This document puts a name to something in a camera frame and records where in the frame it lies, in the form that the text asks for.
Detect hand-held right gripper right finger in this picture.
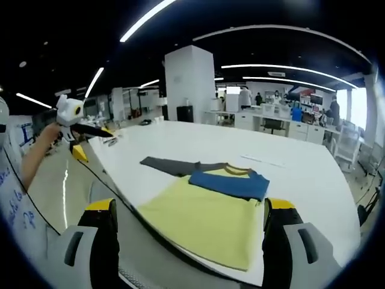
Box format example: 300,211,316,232
262,197,343,289

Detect wide white pillar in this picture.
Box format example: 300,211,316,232
164,45,215,123

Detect straight ceiling light strip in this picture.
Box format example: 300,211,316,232
119,0,178,43
85,67,105,99

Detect person's left hand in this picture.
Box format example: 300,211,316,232
45,122,64,142

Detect white chest-worn device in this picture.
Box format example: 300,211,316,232
0,96,10,133

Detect white box cabinet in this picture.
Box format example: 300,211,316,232
226,86,241,112

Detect black cabinet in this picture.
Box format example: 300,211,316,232
176,105,194,123

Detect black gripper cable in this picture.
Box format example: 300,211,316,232
73,158,142,213

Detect white mesh office chair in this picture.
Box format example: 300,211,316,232
332,122,362,172

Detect black office chair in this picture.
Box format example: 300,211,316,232
261,117,285,135

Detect yellow blue grey garment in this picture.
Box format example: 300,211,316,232
137,155,271,272

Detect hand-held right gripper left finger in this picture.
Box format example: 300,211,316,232
49,197,122,289

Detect person in white shirt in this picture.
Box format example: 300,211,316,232
0,120,66,272

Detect striped wall banner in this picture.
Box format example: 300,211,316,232
284,86,316,97

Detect black chest device cable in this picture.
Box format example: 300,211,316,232
2,146,63,236

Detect white cabinet desk row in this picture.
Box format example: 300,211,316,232
206,108,328,142

